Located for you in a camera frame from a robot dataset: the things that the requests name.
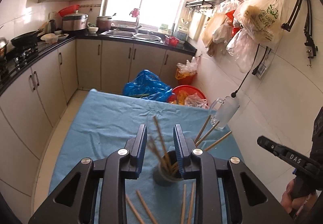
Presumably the wooden chopstick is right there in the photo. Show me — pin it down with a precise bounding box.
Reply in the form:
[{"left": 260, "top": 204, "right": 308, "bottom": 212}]
[
  {"left": 180, "top": 184, "right": 187, "bottom": 224},
  {"left": 195, "top": 121, "right": 219, "bottom": 147},
  {"left": 153, "top": 116, "right": 171, "bottom": 167},
  {"left": 136, "top": 190, "right": 158, "bottom": 224},
  {"left": 125, "top": 195, "right": 145, "bottom": 224},
  {"left": 194, "top": 115, "right": 211, "bottom": 144},
  {"left": 204, "top": 131, "right": 232, "bottom": 152},
  {"left": 147, "top": 136, "right": 169, "bottom": 172},
  {"left": 187, "top": 182, "right": 195, "bottom": 224}
]

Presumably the person right hand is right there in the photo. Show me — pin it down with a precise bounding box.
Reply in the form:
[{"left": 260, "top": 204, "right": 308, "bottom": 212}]
[{"left": 280, "top": 180, "right": 318, "bottom": 214}]

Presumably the blue towel table cover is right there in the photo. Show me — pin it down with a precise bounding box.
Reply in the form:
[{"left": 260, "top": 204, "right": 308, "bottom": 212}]
[{"left": 50, "top": 90, "right": 241, "bottom": 223}]

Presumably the black utensil holder cup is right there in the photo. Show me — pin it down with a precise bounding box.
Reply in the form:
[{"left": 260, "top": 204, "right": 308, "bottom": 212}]
[{"left": 152, "top": 162, "right": 183, "bottom": 187}]

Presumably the clear glass mug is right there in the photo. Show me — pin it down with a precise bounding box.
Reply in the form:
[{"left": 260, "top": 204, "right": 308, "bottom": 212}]
[{"left": 209, "top": 96, "right": 240, "bottom": 130}]

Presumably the red plastic basin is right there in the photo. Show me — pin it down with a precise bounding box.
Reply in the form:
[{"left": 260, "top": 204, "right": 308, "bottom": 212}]
[{"left": 167, "top": 85, "right": 209, "bottom": 109}]

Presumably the blue plastic bag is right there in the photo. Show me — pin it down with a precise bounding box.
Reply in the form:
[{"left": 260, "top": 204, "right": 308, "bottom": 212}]
[{"left": 122, "top": 70, "right": 172, "bottom": 102}]

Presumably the clear plastic bag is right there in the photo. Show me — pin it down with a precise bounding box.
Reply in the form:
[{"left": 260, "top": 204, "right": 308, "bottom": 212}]
[{"left": 226, "top": 29, "right": 258, "bottom": 74}]

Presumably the red trash bin with bags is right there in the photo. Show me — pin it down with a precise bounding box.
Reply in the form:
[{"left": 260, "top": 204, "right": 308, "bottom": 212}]
[{"left": 175, "top": 57, "right": 198, "bottom": 85}]

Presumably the white printed plastic bag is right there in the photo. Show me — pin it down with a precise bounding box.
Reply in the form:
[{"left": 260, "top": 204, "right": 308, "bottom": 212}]
[{"left": 234, "top": 0, "right": 284, "bottom": 47}]

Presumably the black wok pan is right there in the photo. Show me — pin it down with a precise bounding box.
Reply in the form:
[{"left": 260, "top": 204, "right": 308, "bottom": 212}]
[{"left": 11, "top": 29, "right": 43, "bottom": 47}]

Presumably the steel kettle pot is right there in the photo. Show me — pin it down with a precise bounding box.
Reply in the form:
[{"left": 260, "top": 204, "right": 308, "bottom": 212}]
[{"left": 0, "top": 37, "right": 8, "bottom": 58}]

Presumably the steel double sink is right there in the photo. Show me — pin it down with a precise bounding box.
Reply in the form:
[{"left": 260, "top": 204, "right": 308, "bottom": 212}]
[{"left": 101, "top": 31, "right": 162, "bottom": 43}]

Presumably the silver rice cooker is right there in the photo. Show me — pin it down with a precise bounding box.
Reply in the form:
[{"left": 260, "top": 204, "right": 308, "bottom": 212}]
[{"left": 62, "top": 10, "right": 88, "bottom": 32}]

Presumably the brown cooking pot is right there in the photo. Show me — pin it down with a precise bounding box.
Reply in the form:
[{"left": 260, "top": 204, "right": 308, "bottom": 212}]
[{"left": 96, "top": 13, "right": 116, "bottom": 32}]

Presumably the red small basket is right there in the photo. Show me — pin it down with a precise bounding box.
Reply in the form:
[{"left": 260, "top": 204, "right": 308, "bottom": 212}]
[{"left": 165, "top": 35, "right": 179, "bottom": 47}]

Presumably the red colander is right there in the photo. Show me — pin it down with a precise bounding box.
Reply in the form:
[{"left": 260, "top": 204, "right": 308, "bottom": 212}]
[{"left": 58, "top": 4, "right": 79, "bottom": 17}]

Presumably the black power cable plug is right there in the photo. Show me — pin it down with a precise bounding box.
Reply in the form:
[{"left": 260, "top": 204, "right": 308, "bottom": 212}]
[{"left": 230, "top": 43, "right": 260, "bottom": 98}]

